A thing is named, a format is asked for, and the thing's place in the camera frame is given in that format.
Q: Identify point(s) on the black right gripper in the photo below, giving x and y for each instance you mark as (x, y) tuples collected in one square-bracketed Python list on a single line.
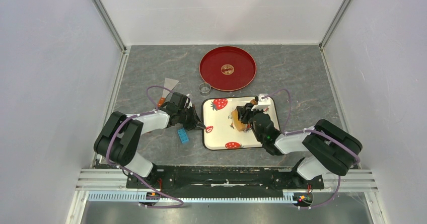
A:
[(256, 113)]

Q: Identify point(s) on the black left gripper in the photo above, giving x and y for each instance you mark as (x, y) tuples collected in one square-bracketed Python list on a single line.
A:
[(195, 122)]

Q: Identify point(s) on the white strawberry print tray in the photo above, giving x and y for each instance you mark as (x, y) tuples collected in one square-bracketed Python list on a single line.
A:
[(221, 133)]

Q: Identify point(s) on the wooden rolling pin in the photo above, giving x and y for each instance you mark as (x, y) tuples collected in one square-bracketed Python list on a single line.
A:
[(241, 115)]

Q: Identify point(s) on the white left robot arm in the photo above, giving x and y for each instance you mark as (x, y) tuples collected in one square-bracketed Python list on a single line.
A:
[(118, 140)]

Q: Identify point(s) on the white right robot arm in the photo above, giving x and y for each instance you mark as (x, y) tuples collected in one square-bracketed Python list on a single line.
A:
[(332, 149)]

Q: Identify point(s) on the blue toy brick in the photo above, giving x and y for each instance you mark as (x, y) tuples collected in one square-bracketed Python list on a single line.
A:
[(183, 136)]

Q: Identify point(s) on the round red lacquer tray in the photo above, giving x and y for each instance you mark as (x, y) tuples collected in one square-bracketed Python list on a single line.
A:
[(228, 68)]

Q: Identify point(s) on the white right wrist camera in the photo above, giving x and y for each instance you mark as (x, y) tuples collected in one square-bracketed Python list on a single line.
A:
[(261, 102)]

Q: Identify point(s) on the wooden handled metal scraper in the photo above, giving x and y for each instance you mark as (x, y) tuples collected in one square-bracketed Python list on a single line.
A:
[(169, 85)]

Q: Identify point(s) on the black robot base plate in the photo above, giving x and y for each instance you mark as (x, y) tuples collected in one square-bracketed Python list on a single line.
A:
[(227, 181)]

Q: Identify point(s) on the slotted grey cable duct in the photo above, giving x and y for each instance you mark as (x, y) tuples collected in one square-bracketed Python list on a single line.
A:
[(141, 196)]

